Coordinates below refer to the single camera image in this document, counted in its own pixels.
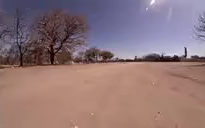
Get low distant bushes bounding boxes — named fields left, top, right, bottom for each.
left=116, top=52, right=205, bottom=63

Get dark tall pole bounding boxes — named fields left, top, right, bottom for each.
left=183, top=46, right=188, bottom=59

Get large bare tree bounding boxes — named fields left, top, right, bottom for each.
left=35, top=9, right=90, bottom=66

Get thin bare tree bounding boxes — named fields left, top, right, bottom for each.
left=10, top=9, right=35, bottom=68

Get green leafy trees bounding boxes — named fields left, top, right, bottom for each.
left=84, top=47, right=115, bottom=63

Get sandy brown dirt ground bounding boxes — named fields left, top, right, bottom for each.
left=0, top=61, right=205, bottom=128

